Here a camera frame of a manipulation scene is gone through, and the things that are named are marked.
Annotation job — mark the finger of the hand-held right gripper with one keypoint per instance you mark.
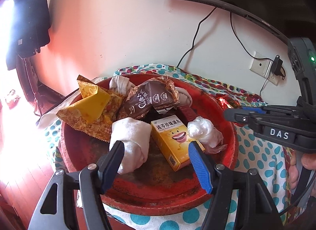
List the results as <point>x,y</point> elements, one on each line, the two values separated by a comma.
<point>251,108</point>
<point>237,116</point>

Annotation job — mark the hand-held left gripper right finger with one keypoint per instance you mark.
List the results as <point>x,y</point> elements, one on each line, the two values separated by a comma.
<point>200,168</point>

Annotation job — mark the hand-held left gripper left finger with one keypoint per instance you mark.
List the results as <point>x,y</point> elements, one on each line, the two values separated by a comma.
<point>111,168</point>

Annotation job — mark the yellow cartoon medicine box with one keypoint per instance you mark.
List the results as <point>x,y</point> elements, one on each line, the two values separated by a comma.
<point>172,146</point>

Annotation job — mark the white plastic bag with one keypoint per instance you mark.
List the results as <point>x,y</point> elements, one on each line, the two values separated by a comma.
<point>202,131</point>

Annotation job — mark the large white sock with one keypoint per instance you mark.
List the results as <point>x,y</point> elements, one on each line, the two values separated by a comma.
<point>130,136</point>

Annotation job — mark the round red tray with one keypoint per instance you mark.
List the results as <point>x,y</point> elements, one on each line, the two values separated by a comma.
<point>148,190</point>

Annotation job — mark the dark red box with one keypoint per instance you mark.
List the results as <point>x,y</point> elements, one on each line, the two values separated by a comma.
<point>188,115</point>

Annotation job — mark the yellow snack packet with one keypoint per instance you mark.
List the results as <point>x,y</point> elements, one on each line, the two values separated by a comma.
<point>86,111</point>

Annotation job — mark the brown snack packet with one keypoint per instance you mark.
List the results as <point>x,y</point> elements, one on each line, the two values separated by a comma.
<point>143,101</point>

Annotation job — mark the small white sock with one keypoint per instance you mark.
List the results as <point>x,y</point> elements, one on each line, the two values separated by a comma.
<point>118,84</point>

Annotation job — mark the person's right hand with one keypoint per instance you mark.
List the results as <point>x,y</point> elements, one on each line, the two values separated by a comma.
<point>295,170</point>

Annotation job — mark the red foil candy wrapper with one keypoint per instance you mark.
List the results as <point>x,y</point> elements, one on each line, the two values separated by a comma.
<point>226,101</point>

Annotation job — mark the polka dot cloth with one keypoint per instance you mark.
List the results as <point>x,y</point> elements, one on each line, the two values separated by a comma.
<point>259,151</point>

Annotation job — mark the black power adapter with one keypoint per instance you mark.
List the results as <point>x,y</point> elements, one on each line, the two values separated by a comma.
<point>276,66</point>

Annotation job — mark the dark hanging clothing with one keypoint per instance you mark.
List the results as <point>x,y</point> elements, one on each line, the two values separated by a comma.
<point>29,22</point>

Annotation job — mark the white wall socket plate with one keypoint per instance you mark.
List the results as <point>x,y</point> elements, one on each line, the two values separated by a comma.
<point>275,80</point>
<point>259,64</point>

